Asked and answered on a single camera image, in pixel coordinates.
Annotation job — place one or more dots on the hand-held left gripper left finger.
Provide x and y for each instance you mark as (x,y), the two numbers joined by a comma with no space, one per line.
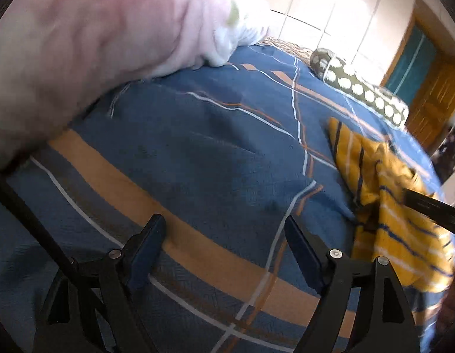
(144,250)

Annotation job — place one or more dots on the pink white quilt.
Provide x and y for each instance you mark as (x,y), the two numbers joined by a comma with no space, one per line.
(102,40)

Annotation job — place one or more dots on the wooden door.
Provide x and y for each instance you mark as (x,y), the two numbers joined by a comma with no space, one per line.
(433,92)

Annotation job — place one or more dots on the woven straw mat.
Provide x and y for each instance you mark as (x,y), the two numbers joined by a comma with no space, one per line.
(286,46)

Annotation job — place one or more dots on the blue plaid bed sheet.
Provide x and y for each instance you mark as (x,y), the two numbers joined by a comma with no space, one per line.
(220,176)

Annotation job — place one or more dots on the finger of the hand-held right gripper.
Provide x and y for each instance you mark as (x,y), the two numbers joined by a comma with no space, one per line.
(431,206)

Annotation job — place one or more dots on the white wardrobe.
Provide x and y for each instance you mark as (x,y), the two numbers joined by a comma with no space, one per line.
(345,11)

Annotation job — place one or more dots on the green polka dot pillow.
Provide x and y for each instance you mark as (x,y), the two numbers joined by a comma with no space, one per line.
(359,84)

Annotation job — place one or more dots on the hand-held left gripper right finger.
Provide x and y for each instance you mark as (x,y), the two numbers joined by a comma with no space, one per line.
(303,250)

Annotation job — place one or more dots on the yellow striped shirt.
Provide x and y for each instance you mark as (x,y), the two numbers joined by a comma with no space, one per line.
(392,206)

